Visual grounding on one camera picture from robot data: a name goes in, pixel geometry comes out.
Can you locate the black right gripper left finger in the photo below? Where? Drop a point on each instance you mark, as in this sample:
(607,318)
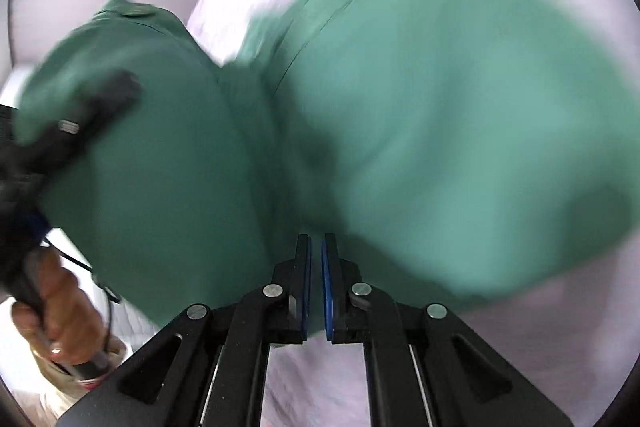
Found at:
(207,367)

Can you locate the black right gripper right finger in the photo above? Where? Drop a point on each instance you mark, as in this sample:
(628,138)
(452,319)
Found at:
(424,365)

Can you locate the green work jacket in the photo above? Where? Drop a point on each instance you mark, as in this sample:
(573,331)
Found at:
(462,150)

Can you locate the person's left hand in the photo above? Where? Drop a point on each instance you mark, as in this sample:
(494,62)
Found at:
(72,330)

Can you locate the lilac plush bed blanket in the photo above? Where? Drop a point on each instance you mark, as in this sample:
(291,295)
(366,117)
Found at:
(575,335)

